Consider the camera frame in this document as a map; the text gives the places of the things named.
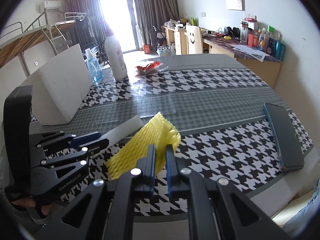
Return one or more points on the brown curtain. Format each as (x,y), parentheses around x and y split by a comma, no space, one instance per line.
(154,13)
(94,16)

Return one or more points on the person's left hand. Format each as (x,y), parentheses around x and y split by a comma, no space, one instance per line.
(29,202)

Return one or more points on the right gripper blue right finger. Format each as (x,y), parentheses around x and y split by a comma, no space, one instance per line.
(217,209)

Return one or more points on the white plastic bucket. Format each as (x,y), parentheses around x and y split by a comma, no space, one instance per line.
(163,51)

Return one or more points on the orange floor container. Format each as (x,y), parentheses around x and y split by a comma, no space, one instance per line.
(146,49)

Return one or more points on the wooden smiley face chair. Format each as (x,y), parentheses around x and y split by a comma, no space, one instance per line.
(194,39)

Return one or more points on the white air conditioner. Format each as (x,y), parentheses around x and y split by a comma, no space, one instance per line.
(50,5)

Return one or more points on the brown right curtain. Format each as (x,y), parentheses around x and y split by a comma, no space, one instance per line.
(154,13)

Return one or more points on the white styrofoam box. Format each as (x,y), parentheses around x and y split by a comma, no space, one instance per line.
(59,87)

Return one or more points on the black smartphone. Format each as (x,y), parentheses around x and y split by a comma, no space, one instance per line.
(286,141)

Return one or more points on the teal cylindrical bottle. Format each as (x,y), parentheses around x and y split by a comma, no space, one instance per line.
(279,50)

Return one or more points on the yellow foam fruit net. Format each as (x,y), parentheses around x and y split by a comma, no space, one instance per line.
(159,132)

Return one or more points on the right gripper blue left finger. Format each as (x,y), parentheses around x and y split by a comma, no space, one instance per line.
(104,210)

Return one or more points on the red snack packet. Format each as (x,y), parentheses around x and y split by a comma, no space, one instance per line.
(147,67)

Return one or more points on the metal bunk bed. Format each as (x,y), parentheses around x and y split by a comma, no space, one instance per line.
(50,26)

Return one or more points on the blue sanitizer bottle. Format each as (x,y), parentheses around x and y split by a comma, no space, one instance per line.
(93,67)

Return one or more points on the houndstooth tablecloth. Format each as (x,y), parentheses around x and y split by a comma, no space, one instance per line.
(217,106)

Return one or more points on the brown left curtain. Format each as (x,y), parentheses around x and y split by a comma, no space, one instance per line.
(94,16)

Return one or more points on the white lotion pump bottle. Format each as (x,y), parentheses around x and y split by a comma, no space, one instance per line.
(114,54)

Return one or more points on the papers on desk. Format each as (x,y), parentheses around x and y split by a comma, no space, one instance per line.
(247,52)

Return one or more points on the wooden desk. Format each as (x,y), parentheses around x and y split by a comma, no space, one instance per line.
(268,70)

